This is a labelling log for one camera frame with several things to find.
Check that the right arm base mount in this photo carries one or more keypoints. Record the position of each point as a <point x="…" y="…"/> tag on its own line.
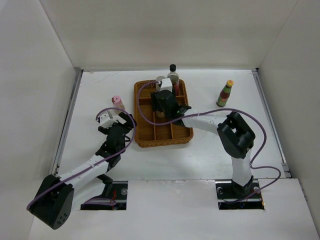
<point x="230" y="196"/>

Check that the metal table rail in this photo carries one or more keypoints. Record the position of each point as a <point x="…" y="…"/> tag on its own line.
<point x="67" y="121"/>
<point x="287" y="172"/>

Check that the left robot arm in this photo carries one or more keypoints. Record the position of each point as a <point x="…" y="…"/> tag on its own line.
<point x="53" y="201"/>

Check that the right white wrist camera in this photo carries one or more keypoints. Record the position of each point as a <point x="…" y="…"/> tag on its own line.
<point x="166" y="85"/>

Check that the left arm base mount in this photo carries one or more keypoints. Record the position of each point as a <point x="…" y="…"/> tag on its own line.
<point x="113" y="197"/>

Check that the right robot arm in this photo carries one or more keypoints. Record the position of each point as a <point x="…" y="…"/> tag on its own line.
<point x="236" y="136"/>

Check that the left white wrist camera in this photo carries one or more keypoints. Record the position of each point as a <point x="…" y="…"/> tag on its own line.
<point x="106" y="119"/>

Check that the black cap brown spice bottle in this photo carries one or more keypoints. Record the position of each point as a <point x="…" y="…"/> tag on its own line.
<point x="160" y="114"/>

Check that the yellow cap chili sauce bottle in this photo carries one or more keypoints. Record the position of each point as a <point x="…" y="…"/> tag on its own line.
<point x="225" y="93"/>

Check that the tall dark sauce bottle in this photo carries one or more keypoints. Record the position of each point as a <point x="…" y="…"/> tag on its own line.
<point x="175" y="79"/>

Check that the pink lid spice jar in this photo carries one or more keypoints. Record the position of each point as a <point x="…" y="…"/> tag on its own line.
<point x="117" y="103"/>

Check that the left metal table rail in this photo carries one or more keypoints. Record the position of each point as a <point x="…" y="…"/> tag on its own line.
<point x="67" y="121"/>

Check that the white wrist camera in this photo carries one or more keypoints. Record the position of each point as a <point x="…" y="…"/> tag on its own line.
<point x="106" y="119"/>
<point x="166" y="85"/>

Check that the right metal table rail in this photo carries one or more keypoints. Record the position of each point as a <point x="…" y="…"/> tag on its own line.
<point x="287" y="172"/>

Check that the brown wicker divided basket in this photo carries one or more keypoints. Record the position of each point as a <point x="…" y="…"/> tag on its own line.
<point x="149" y="135"/>

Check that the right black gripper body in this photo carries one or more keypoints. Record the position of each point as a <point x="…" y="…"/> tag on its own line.
<point x="167" y="114"/>

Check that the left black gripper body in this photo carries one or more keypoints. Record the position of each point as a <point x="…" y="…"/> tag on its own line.
<point x="103" y="130"/>

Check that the blue label silver cap jar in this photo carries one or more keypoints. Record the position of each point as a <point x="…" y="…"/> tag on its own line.
<point x="159" y="82"/>

